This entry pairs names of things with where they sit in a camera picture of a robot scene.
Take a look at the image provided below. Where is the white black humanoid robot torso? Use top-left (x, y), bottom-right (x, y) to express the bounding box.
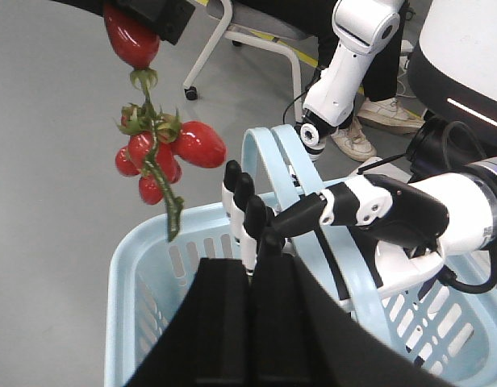
top-left (407, 1), bottom-right (497, 178)

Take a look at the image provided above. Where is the black white humanoid robot hand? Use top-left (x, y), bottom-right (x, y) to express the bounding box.
top-left (222, 160), bottom-right (449, 294)

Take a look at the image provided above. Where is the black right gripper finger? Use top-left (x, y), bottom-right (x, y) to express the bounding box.
top-left (251, 237), bottom-right (447, 386)
top-left (115, 0), bottom-right (195, 45)
top-left (127, 258), bottom-right (249, 386)

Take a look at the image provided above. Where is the white grey metal chair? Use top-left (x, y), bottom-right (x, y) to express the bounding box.
top-left (182, 0), bottom-right (309, 122)

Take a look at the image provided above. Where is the red cherry tomato bunch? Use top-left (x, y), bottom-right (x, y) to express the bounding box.
top-left (103, 1), bottom-right (228, 240)

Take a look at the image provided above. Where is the light blue plastic basket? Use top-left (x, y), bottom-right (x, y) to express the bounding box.
top-left (104, 125), bottom-right (497, 386)

